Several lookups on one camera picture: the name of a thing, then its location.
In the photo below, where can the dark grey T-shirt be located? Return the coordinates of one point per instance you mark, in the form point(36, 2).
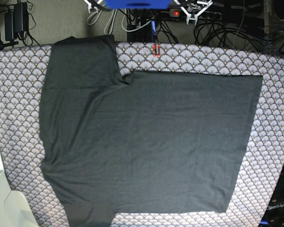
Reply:
point(147, 142)

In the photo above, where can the red and black table clamp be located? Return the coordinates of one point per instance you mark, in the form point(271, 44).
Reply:
point(156, 50)

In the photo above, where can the black power adapter brick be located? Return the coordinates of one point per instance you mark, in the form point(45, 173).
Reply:
point(16, 22)

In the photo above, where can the fan-patterned table cloth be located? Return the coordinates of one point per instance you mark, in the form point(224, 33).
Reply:
point(22, 72)

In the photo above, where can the black OpenArm base box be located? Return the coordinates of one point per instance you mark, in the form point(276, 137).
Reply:
point(274, 215)

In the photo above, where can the white plastic bin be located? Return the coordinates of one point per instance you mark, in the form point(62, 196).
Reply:
point(14, 208)

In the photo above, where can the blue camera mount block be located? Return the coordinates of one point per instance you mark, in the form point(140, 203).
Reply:
point(138, 4)

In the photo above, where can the black power strip red switch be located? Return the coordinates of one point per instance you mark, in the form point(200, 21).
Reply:
point(178, 13)

